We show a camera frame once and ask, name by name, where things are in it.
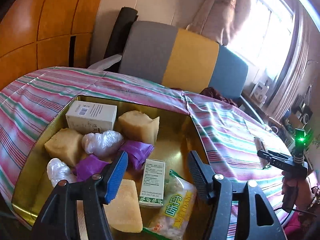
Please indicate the striped bedsheet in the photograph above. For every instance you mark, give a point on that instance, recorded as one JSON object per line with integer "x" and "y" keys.
{"x": 32, "y": 101}

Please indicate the yellow sponge block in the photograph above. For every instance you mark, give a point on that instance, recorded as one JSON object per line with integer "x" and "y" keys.
{"x": 123, "y": 212}
{"x": 138, "y": 126}
{"x": 66, "y": 145}

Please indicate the purple snack packet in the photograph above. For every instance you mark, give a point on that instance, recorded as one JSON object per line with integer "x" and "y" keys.
{"x": 88, "y": 167}
{"x": 138, "y": 153}

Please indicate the wooden side table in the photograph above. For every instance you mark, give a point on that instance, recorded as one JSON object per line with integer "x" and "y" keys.
{"x": 282, "y": 132}

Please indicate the white box on table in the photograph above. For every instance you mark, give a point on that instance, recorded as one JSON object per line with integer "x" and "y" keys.
{"x": 259, "y": 92}

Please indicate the white carton box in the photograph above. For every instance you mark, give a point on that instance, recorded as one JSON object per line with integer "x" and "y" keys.
{"x": 88, "y": 117}

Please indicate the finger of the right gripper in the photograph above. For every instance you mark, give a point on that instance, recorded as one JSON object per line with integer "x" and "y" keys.
{"x": 275, "y": 159}

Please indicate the tricolour armchair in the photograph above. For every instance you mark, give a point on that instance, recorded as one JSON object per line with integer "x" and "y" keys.
{"x": 178, "y": 58}

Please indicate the dark red cloth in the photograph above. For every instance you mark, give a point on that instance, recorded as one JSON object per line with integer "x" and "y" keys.
{"x": 213, "y": 93}

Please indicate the yellow green snack packet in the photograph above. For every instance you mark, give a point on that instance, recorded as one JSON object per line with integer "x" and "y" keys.
{"x": 173, "y": 218}

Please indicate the small green white box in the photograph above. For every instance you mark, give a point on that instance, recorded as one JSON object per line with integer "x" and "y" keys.
{"x": 152, "y": 187}

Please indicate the person's right hand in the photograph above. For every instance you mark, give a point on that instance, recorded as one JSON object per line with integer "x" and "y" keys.
{"x": 305, "y": 195}

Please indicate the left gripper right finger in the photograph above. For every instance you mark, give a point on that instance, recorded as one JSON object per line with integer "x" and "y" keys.
{"x": 256, "y": 218}

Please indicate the white plastic-wrapped bundle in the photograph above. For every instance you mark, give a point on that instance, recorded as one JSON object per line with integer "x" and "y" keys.
{"x": 57, "y": 170}
{"x": 103, "y": 144}

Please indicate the pink curtain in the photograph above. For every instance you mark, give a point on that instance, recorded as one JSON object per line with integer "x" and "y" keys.
{"x": 220, "y": 20}

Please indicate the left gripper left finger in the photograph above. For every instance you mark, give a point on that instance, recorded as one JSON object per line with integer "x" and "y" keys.
{"x": 58, "y": 218}

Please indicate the wooden wardrobe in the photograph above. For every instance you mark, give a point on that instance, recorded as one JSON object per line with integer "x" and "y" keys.
{"x": 37, "y": 34}

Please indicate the black rolled mat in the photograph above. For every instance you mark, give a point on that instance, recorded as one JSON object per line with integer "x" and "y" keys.
{"x": 120, "y": 32}

